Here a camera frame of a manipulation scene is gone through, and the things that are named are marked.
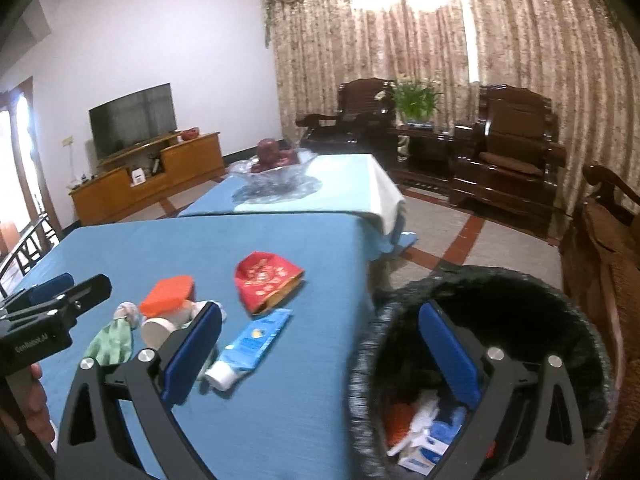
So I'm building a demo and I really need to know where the orange mesh scrubber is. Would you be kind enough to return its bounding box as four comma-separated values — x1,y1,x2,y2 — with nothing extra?
385,402,418,448

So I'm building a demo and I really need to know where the wooden television cabinet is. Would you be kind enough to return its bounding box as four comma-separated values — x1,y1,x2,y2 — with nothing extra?
69,131,226,226

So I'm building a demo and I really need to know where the white paper cup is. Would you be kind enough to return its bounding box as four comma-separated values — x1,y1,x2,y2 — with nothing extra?
140,316,177,352

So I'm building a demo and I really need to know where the paper ball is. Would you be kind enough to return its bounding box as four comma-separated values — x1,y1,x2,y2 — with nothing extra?
112,301,141,328

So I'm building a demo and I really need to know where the wooden sofa with brown cushions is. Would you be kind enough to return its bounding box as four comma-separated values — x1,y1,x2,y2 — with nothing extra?
559,161,640,411

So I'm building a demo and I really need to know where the black lined trash bin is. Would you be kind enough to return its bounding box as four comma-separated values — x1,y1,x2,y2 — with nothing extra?
348,266,615,480

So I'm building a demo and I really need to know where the small blue tablecloth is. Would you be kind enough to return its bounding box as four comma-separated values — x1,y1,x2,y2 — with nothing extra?
177,154,396,221

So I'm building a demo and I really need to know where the dark wooden side table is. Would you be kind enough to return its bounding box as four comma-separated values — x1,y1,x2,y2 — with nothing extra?
387,125,456,181

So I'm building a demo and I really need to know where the potted green flowering plant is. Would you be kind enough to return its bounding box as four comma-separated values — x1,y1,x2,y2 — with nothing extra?
377,74,443,128

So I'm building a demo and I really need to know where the green cloth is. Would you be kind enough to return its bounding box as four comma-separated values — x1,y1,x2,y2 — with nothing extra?
82,317,135,366

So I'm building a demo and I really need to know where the dark slatted chair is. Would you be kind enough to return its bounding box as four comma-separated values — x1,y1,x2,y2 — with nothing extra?
0,212,63,296

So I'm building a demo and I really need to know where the black flat television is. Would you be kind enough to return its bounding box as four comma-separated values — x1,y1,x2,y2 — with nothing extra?
89,83,178,161

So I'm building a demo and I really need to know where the patterned beige curtain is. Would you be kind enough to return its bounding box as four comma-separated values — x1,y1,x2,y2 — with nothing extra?
262,0,640,221

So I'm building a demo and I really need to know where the wooden door frame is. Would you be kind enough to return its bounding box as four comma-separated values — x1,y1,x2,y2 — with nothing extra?
0,77,63,241

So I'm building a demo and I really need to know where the large blue tablecloth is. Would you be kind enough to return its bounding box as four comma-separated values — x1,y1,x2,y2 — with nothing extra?
10,212,396,480

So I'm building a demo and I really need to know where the glass fruit bowl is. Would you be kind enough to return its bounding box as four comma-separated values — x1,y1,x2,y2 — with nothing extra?
229,147,318,188

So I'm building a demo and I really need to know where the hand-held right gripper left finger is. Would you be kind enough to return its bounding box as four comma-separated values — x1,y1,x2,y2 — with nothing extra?
54,301,223,480

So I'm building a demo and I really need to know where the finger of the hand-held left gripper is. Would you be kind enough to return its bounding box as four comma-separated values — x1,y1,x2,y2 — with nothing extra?
0,273,75,313
5,274,113,326

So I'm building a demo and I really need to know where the blue plastic bag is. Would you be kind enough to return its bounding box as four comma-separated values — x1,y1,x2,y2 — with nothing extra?
432,405,468,441

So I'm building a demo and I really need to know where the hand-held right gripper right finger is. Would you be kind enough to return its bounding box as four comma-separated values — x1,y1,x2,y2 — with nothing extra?
419,300,587,480

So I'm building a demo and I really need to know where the red patterned packet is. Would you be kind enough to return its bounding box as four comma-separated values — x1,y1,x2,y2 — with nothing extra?
234,251,305,316

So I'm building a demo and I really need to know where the orange sponge block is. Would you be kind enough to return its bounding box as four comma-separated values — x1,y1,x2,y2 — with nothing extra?
139,275,196,317

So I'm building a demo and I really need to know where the white carton box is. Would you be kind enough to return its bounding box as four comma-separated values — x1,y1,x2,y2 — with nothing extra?
397,435,451,476

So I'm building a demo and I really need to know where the blue tube with white cap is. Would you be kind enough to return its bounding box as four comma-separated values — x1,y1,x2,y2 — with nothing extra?
204,308,293,391

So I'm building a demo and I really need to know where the dark wooden armchair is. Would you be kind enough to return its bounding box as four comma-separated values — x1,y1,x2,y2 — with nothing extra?
448,85,568,238
295,78,398,153

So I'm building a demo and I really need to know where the person's left hand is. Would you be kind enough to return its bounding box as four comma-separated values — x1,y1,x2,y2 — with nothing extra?
0,364,55,445

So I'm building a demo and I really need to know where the white tablecloth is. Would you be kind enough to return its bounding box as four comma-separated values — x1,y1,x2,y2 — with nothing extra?
372,155,407,241

